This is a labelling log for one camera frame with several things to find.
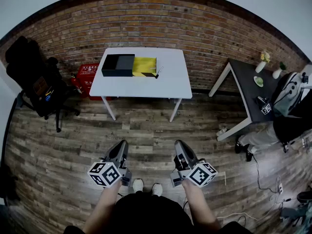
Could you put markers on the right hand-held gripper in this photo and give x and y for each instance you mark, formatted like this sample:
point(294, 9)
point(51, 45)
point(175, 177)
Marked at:
point(202, 175)

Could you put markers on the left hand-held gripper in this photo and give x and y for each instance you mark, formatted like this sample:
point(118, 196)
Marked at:
point(107, 174)

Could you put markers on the black and white marker pen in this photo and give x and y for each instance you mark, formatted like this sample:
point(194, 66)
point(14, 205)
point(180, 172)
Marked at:
point(159, 72)

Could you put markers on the yellow box tray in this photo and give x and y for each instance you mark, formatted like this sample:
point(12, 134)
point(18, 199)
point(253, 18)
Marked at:
point(143, 63)

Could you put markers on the person's left forearm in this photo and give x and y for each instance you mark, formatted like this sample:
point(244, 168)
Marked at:
point(104, 203)

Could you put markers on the person's right forearm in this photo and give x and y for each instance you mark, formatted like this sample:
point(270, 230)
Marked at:
point(197, 203)

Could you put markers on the red fire equipment box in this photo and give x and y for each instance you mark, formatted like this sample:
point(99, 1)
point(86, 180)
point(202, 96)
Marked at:
point(87, 72)

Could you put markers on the black box lid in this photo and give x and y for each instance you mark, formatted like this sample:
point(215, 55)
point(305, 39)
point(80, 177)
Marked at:
point(114, 63)

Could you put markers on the black office chair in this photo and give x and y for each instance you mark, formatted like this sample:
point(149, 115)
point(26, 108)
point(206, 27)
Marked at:
point(26, 64)

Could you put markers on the person's left white shoe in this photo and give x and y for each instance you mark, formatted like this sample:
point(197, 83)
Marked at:
point(138, 185)

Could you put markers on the person's white shoe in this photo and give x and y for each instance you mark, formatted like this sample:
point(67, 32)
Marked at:
point(157, 189)
point(138, 185)

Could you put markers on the person's right white shoe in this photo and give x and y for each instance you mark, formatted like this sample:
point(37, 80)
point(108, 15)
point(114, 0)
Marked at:
point(157, 189)

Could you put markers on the crumpled white paper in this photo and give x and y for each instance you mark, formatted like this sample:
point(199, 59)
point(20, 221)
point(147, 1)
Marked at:
point(221, 131)

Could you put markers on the person's black clothing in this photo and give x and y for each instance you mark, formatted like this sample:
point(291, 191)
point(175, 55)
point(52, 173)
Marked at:
point(151, 216)

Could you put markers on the red fire extinguisher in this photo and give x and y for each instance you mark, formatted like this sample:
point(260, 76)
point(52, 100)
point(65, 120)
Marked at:
point(77, 84)

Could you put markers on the blue scissors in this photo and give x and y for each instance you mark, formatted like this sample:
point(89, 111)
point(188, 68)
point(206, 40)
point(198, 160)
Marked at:
point(48, 98)

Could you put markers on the spare hand-held gripper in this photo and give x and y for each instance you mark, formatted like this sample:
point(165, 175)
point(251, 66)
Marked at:
point(265, 108)

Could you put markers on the white plate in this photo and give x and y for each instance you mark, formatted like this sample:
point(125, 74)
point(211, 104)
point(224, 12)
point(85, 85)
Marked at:
point(255, 82)

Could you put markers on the white power strip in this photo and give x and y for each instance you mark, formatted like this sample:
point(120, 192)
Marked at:
point(280, 188)

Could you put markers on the green apple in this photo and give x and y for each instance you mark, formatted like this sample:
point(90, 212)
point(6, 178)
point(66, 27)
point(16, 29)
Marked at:
point(259, 81)

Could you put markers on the white vase with yellow flowers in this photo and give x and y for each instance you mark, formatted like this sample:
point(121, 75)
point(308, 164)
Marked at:
point(260, 66)

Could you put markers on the white vase with green plant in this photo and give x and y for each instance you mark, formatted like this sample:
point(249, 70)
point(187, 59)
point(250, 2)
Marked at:
point(277, 73)

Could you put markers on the grey floor equipment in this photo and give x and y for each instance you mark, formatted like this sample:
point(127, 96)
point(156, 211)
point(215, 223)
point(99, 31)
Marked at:
point(295, 214)

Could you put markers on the dark table with white frame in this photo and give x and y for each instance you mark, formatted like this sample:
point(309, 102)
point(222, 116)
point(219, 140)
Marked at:
point(253, 91)

